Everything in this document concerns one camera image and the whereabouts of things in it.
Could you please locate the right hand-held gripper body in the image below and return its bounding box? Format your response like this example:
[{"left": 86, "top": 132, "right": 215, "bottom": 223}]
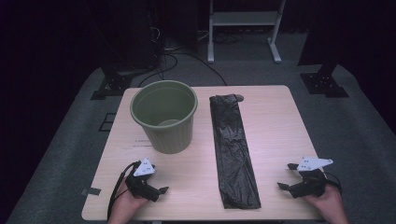
[{"left": 289, "top": 156, "right": 333, "bottom": 199}]

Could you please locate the long black floor cable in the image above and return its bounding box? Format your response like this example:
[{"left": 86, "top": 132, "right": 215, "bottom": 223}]
[{"left": 162, "top": 51, "right": 228, "bottom": 87}]

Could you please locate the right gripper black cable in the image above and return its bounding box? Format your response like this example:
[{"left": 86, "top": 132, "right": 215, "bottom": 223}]
[{"left": 325, "top": 171, "right": 343, "bottom": 195}]

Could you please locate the dark equipment cabinet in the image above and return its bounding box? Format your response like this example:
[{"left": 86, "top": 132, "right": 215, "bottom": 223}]
[{"left": 99, "top": 0, "right": 161, "bottom": 70}]

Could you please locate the green plastic trash bin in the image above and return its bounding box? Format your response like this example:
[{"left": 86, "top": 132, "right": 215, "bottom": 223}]
[{"left": 129, "top": 79, "right": 199, "bottom": 155}]

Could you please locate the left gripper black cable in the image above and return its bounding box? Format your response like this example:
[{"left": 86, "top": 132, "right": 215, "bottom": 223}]
[{"left": 106, "top": 161, "right": 141, "bottom": 220}]

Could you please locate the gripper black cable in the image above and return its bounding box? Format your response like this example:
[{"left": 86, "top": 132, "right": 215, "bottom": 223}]
[
  {"left": 106, "top": 161, "right": 141, "bottom": 220},
  {"left": 325, "top": 171, "right": 343, "bottom": 195}
]

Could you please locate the person's right hand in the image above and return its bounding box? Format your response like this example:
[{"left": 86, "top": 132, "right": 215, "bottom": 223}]
[{"left": 303, "top": 185, "right": 349, "bottom": 224}]

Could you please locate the white metal stand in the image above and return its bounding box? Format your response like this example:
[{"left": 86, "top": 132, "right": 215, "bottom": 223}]
[{"left": 207, "top": 0, "right": 287, "bottom": 64}]

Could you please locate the looped black floor cable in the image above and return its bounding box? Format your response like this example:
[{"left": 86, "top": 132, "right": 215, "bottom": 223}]
[{"left": 137, "top": 54, "right": 179, "bottom": 88}]

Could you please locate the grey tape strip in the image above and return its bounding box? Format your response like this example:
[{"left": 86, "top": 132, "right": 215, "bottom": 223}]
[{"left": 81, "top": 187, "right": 102, "bottom": 196}]

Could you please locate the person's left hand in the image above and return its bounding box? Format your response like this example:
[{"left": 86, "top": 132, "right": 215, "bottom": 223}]
[{"left": 106, "top": 178, "right": 149, "bottom": 224}]

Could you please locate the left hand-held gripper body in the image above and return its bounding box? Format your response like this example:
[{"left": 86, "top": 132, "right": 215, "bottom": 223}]
[{"left": 125, "top": 158, "right": 161, "bottom": 203}]

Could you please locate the black plastic garbage bag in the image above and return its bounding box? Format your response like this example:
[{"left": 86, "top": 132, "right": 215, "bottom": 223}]
[{"left": 208, "top": 93, "right": 262, "bottom": 210}]

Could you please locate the black stand base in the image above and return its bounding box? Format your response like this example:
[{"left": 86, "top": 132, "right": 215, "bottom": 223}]
[
  {"left": 90, "top": 66, "right": 134, "bottom": 101},
  {"left": 299, "top": 63, "right": 349, "bottom": 99}
]

